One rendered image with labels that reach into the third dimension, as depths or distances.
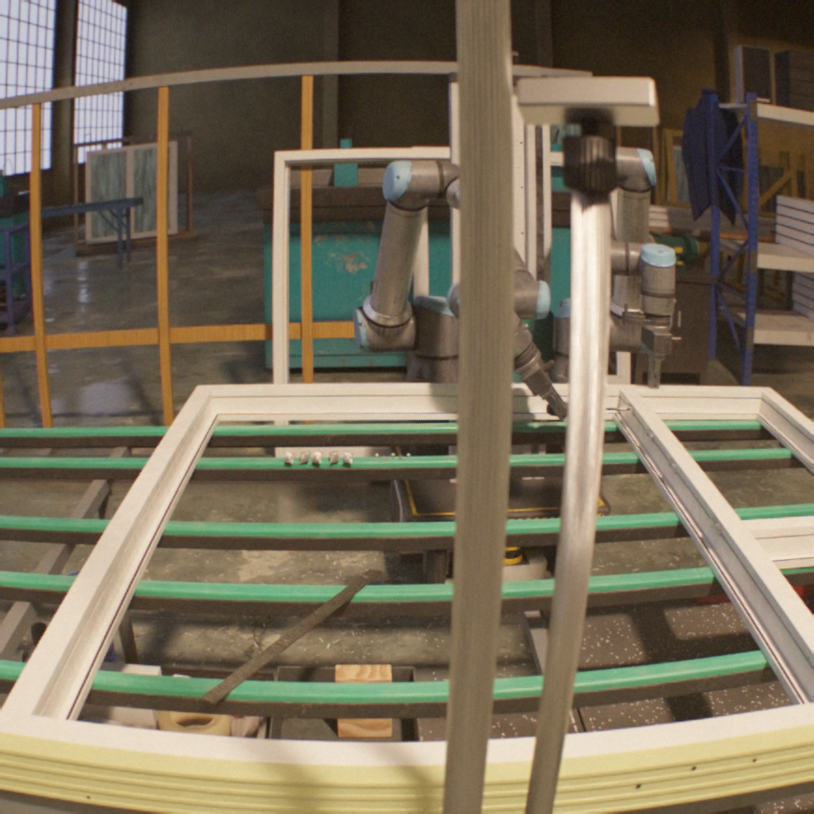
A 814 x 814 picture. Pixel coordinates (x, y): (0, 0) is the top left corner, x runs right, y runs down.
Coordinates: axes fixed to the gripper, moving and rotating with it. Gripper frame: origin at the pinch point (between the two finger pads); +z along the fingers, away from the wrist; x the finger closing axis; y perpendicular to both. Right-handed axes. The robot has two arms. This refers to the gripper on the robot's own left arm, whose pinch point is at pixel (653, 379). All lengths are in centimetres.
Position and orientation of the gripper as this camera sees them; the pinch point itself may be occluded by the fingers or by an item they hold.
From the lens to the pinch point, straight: 235.2
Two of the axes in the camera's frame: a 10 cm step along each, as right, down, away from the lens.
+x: 0.0, -3.1, 9.5
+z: 0.0, 9.5, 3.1
